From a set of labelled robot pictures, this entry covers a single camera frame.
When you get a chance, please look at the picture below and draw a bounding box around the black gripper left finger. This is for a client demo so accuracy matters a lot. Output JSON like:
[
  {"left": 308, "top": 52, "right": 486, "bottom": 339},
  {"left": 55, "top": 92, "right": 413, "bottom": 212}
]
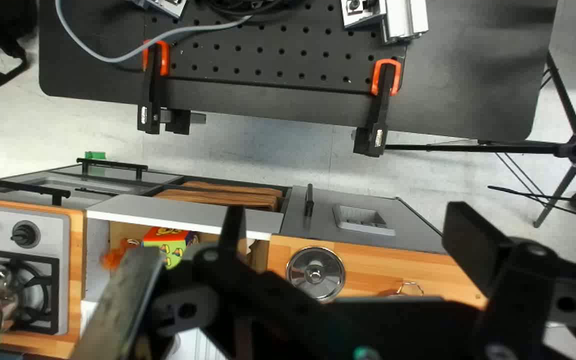
[{"left": 147, "top": 205, "right": 343, "bottom": 360}]

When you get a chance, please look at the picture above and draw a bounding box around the orange black clamp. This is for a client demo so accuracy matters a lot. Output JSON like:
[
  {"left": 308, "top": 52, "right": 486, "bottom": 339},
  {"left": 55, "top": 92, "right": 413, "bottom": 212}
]
[
  {"left": 138, "top": 40, "right": 173, "bottom": 134},
  {"left": 354, "top": 57, "right": 403, "bottom": 158}
]

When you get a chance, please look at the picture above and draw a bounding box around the wooden toy kitchen unit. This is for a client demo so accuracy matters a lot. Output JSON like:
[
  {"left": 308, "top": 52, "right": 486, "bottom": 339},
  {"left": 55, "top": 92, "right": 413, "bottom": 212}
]
[{"left": 0, "top": 159, "right": 486, "bottom": 358}]

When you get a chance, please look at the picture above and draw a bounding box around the white toy sink basin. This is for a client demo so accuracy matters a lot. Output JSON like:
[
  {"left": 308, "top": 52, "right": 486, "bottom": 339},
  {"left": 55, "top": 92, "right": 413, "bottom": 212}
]
[{"left": 78, "top": 191, "right": 285, "bottom": 336}]

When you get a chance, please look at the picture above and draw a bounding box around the right orange black clamp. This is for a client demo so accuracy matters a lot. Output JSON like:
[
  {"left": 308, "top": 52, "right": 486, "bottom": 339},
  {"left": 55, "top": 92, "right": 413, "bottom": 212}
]
[{"left": 354, "top": 57, "right": 403, "bottom": 158}]

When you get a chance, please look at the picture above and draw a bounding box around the grey cable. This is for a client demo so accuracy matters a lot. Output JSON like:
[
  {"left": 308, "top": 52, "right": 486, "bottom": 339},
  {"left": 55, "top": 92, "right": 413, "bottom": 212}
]
[{"left": 55, "top": 0, "right": 257, "bottom": 66}]

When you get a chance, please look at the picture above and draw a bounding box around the colourful toy box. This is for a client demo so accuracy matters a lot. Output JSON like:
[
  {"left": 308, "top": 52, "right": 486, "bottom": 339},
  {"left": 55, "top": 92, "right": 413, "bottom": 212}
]
[{"left": 100, "top": 226, "right": 193, "bottom": 271}]

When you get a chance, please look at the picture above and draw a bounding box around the left orange black clamp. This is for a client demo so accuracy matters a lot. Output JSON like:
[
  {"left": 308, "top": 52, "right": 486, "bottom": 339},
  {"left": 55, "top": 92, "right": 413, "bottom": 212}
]
[{"left": 138, "top": 40, "right": 173, "bottom": 134}]

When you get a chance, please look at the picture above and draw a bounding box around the black tripod stand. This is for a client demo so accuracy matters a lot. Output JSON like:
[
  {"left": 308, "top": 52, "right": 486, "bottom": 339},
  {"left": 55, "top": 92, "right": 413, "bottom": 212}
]
[{"left": 389, "top": 54, "right": 576, "bottom": 227}]

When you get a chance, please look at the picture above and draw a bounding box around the black perforated work table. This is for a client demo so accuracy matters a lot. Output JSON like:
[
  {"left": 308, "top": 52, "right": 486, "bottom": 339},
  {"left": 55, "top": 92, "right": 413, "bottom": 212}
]
[{"left": 41, "top": 0, "right": 559, "bottom": 139}]

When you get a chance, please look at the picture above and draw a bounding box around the round silver pot lid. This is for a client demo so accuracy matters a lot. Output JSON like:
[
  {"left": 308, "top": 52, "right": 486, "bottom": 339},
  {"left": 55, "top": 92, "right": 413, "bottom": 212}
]
[{"left": 287, "top": 245, "right": 346, "bottom": 301}]

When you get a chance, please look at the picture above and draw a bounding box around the aluminium bracket block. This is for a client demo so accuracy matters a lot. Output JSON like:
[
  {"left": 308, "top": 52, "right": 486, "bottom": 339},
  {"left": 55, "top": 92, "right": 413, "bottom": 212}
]
[{"left": 340, "top": 0, "right": 431, "bottom": 44}]

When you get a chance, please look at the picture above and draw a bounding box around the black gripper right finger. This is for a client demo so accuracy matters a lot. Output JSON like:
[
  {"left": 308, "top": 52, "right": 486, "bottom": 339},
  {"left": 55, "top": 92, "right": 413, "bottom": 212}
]
[{"left": 443, "top": 201, "right": 576, "bottom": 360}]

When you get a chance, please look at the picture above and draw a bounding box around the grey toy stove top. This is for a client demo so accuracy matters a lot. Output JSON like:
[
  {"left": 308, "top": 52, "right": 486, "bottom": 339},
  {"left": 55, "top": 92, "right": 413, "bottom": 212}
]
[{"left": 0, "top": 207, "right": 71, "bottom": 334}]

